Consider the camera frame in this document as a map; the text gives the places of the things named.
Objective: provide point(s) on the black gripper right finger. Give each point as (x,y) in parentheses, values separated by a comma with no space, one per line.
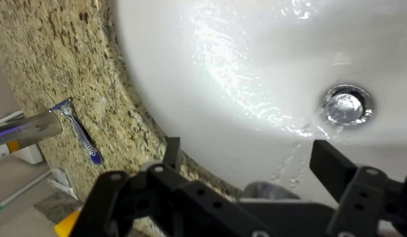
(369,202)

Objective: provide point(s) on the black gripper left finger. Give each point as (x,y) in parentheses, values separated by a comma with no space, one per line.
(168,202)

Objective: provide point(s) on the chrome sink drain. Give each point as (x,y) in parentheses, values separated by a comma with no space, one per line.
(347,106)

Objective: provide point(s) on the white flat packet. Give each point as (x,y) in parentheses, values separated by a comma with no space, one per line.
(63,184)

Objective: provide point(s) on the blue razor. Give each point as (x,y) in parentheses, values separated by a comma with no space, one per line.
(80,136)

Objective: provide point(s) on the silver metal bottle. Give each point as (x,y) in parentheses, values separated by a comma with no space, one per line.
(27,131)

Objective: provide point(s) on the white oval sink basin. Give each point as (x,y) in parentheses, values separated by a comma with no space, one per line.
(256,66)

